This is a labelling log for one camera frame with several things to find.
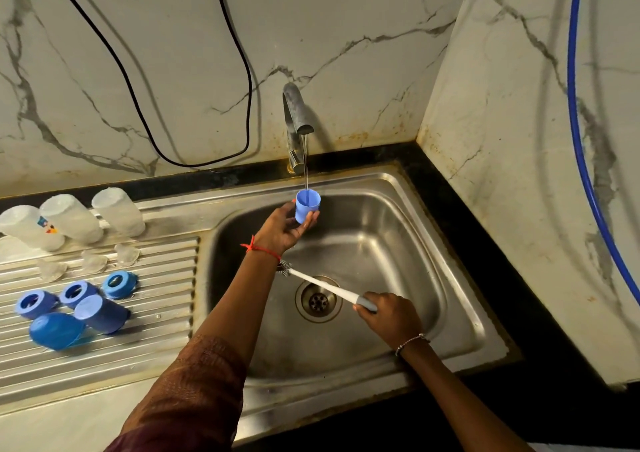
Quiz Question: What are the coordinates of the person's left hand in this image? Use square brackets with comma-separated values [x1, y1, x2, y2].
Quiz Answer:
[252, 200, 321, 258]

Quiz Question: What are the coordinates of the person's right hand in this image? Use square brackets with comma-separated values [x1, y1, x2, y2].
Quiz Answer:
[352, 292, 426, 351]

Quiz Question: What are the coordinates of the small blue plastic cup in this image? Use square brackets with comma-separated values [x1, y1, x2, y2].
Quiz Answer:
[295, 189, 322, 225]

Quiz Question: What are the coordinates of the white bottle brush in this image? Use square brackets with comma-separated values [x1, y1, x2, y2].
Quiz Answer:
[276, 260, 379, 313]

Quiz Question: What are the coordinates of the person's left forearm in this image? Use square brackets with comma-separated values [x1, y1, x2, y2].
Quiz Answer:
[187, 243, 282, 367]

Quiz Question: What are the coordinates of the person's right forearm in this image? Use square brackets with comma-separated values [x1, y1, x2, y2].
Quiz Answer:
[397, 337, 534, 452]

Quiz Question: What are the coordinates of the red thread wristband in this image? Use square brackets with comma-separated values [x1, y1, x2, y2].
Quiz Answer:
[240, 235, 283, 263]

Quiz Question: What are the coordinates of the round sink drain strainer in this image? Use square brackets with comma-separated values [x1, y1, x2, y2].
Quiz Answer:
[294, 275, 344, 324]

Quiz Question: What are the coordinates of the stainless steel sink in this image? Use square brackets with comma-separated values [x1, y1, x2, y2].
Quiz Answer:
[0, 164, 512, 445]

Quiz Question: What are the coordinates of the steel sink faucet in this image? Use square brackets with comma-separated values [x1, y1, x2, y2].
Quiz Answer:
[282, 82, 315, 176]

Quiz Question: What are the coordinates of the clear silicone bottle teat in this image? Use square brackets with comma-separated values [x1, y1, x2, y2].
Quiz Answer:
[79, 251, 109, 274]
[37, 259, 69, 283]
[113, 243, 141, 267]

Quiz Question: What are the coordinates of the clear plastic baby bottle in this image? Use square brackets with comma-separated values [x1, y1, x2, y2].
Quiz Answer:
[39, 194, 105, 246]
[91, 187, 147, 238]

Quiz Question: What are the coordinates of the maroon sleeve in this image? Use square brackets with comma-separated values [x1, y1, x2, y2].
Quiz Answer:
[104, 335, 249, 452]

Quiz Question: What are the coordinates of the blue bottle cap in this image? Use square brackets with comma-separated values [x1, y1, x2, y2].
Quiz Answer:
[73, 294, 132, 335]
[28, 312, 87, 352]

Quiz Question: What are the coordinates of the clear bottle with coloured print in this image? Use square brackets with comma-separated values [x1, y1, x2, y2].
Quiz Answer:
[0, 205, 66, 253]

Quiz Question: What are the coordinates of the silver bracelet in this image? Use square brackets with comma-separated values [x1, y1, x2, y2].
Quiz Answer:
[394, 333, 431, 358]

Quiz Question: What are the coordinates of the black cable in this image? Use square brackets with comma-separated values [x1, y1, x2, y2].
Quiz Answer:
[45, 0, 254, 169]

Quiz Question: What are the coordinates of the blue bottle screw ring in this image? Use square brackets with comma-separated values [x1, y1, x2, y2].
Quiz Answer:
[101, 270, 139, 300]
[58, 280, 101, 310]
[14, 289, 60, 321]

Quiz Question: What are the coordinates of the blue hose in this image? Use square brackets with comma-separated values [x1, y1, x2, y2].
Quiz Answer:
[567, 0, 640, 305]

